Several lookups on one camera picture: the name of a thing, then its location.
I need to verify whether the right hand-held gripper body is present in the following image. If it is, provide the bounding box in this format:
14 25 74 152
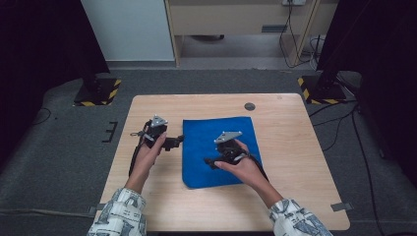
214 131 250 165

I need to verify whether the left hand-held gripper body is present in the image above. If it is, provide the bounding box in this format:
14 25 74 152
141 114 169 149

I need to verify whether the blue cloth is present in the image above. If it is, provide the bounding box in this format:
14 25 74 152
181 116 264 190

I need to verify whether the person's right hand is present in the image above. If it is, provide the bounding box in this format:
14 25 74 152
214 140 268 193

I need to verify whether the person's left hand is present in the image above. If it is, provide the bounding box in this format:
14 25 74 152
125 132 167 195

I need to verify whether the black yellow-striped stand base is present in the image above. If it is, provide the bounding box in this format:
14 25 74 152
73 78 122 107
297 75 348 105

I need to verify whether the grey tape strip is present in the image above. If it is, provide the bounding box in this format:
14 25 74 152
88 203 109 215
329 202 354 212

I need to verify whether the white cabinet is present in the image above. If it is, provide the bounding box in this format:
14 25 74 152
80 0 175 62

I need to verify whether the light wooden desk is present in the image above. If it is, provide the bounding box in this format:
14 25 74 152
163 0 340 68

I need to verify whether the black curtain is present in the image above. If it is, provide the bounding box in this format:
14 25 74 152
0 0 111 165
316 0 417 188

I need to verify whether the left hand-held gripper cable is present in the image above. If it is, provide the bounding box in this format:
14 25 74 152
128 119 151 178

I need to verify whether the hand-held gripper cable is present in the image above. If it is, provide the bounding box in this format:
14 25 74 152
128 119 151 178
242 151 269 183

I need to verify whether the right hand-held gripper cable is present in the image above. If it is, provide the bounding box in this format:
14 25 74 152
242 151 269 183

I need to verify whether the thin black floor cable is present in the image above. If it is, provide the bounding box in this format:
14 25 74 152
32 107 52 126

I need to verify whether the black cable from power strip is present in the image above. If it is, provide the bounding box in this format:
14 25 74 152
278 3 318 69

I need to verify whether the grey floor cable cover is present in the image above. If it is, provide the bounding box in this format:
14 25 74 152
0 209 96 219

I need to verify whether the long black floor cable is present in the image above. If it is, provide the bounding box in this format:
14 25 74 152
350 107 383 236

